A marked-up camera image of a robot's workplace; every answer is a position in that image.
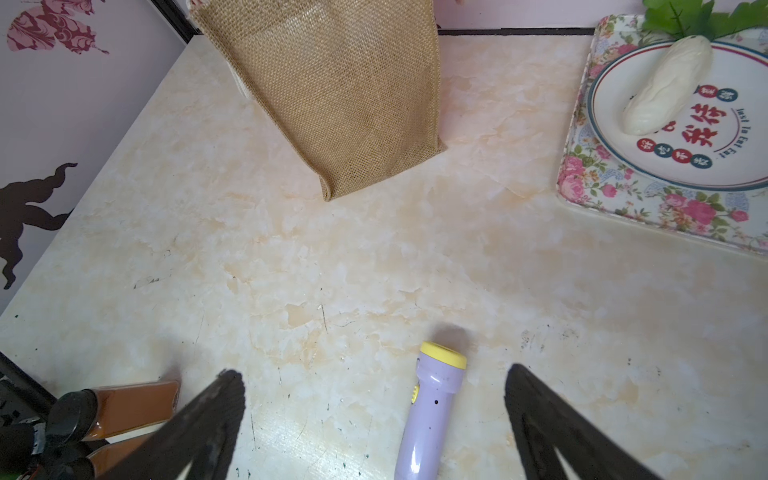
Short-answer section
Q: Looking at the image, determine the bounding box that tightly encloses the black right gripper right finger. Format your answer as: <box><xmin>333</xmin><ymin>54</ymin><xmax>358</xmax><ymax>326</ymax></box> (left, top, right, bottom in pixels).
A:
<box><xmin>504</xmin><ymin>363</ymin><xmax>658</xmax><ymax>479</ymax></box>

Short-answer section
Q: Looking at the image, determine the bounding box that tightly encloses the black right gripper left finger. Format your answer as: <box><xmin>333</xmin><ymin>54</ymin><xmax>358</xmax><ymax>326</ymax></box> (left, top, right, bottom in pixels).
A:
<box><xmin>103</xmin><ymin>370</ymin><xmax>245</xmax><ymax>480</ymax></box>

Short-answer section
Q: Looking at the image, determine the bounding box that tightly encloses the purple flashlight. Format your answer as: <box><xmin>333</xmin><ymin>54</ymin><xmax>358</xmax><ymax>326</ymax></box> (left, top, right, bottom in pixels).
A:
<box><xmin>394</xmin><ymin>341</ymin><xmax>467</xmax><ymax>479</ymax></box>

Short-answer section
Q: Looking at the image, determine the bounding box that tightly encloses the red and brown tote bag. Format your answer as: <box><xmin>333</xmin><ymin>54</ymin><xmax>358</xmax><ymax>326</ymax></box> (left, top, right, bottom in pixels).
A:
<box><xmin>188</xmin><ymin>1</ymin><xmax>444</xmax><ymax>200</ymax></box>

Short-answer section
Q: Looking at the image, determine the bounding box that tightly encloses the black cap jar front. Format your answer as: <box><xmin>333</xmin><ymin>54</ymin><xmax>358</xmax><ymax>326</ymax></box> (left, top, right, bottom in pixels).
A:
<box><xmin>42</xmin><ymin>433</ymin><xmax>153</xmax><ymax>480</ymax></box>

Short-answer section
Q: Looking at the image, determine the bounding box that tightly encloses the black cap jar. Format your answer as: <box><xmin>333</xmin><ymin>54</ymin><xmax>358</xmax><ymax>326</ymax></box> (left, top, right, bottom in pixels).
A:
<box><xmin>42</xmin><ymin>433</ymin><xmax>153</xmax><ymax>480</ymax></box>
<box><xmin>46</xmin><ymin>380</ymin><xmax>180</xmax><ymax>447</ymax></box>

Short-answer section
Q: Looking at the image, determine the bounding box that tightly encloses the black cap jar rear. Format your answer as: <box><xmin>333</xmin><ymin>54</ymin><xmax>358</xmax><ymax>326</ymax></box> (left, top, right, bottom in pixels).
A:
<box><xmin>46</xmin><ymin>380</ymin><xmax>180</xmax><ymax>447</ymax></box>

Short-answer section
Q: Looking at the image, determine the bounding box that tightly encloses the floral plate with radish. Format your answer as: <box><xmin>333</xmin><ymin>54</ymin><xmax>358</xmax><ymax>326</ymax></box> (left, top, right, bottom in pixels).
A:
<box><xmin>556</xmin><ymin>1</ymin><xmax>767</xmax><ymax>255</ymax></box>

